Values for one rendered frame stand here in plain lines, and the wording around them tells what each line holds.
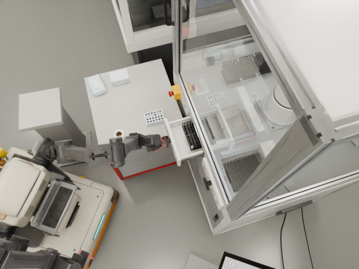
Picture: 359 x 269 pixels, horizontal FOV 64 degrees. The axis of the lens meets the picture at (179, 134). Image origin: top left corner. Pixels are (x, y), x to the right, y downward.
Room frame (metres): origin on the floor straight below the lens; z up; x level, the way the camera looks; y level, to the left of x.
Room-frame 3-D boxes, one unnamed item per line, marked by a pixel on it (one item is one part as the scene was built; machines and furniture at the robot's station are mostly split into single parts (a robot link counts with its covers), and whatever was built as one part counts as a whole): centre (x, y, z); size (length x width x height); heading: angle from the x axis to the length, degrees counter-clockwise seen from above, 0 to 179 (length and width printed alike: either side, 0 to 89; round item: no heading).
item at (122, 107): (1.02, 0.32, 0.38); 0.62 x 0.58 x 0.76; 18
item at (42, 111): (0.98, 0.96, 0.38); 0.30 x 0.30 x 0.76; 13
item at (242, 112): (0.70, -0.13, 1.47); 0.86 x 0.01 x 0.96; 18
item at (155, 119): (0.90, 0.17, 0.78); 0.12 x 0.08 x 0.04; 106
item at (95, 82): (1.15, 0.58, 0.78); 0.15 x 0.10 x 0.04; 28
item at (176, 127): (0.75, -0.16, 0.86); 0.40 x 0.26 x 0.06; 108
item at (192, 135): (0.74, -0.15, 0.87); 0.22 x 0.18 x 0.06; 108
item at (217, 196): (0.43, -0.19, 0.87); 0.29 x 0.02 x 0.11; 18
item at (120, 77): (1.22, 0.43, 0.79); 0.13 x 0.09 x 0.05; 107
